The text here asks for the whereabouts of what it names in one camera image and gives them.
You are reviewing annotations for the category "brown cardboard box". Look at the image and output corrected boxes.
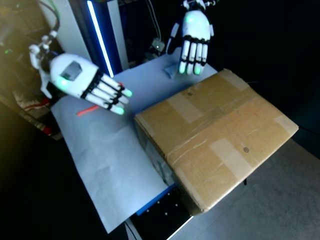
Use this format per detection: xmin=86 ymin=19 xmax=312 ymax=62
xmin=134 ymin=67 xmax=300 ymax=216

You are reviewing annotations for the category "blue plastic packet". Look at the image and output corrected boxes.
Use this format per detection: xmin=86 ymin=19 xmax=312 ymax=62
xmin=163 ymin=63 xmax=181 ymax=80

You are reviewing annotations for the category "white paper sheet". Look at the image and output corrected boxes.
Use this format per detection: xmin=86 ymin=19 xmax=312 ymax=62
xmin=51 ymin=47 xmax=218 ymax=235

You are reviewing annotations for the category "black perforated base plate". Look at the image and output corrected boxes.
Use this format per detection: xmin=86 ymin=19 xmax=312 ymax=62
xmin=129 ymin=183 xmax=195 ymax=240

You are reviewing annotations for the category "white power adapter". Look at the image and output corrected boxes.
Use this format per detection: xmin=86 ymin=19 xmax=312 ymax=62
xmin=149 ymin=36 xmax=166 ymax=55

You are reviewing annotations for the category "red white cloth bundle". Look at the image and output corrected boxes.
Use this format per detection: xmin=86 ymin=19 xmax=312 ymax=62
xmin=12 ymin=87 xmax=62 ymax=141

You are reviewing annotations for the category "white robot body column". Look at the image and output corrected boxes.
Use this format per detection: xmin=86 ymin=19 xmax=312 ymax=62
xmin=41 ymin=0 xmax=130 ymax=78

